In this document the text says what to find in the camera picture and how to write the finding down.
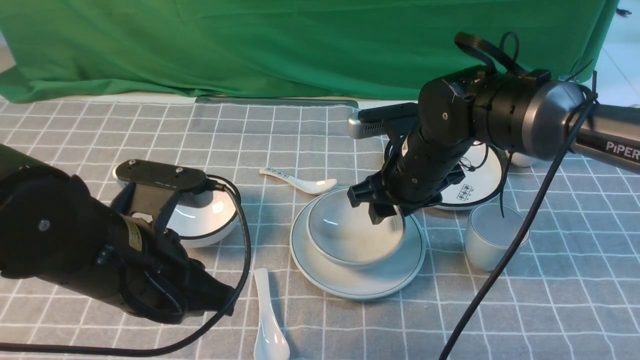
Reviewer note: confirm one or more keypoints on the green backdrop cloth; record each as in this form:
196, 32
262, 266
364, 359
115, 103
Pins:
368, 49

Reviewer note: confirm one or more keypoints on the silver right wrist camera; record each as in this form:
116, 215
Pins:
394, 121

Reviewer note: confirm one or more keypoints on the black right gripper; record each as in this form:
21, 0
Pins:
412, 178

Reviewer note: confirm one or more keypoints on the illustrated plate black rim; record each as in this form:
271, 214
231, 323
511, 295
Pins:
483, 169

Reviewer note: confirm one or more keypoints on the plain white ceramic spoon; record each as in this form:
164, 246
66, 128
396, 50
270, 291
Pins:
270, 342

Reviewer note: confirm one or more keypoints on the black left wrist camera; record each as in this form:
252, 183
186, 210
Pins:
156, 188

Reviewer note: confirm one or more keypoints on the pale white ceramic cup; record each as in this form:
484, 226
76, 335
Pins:
491, 229

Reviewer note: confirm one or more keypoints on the grey checked tablecloth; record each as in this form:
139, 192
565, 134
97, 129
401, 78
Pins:
572, 293

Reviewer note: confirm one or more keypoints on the pale grey-rimmed bowl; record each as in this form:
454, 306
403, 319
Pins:
346, 236

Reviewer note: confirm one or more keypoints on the pale blue-rimmed large plate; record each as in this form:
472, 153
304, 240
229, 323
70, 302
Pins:
374, 282

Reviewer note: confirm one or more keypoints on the white bowl black rim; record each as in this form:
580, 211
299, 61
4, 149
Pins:
200, 227

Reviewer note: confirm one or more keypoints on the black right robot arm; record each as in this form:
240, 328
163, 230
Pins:
498, 103

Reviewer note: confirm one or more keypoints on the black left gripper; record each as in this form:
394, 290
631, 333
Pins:
156, 279

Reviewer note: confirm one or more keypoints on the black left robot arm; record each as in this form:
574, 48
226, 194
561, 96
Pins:
52, 228

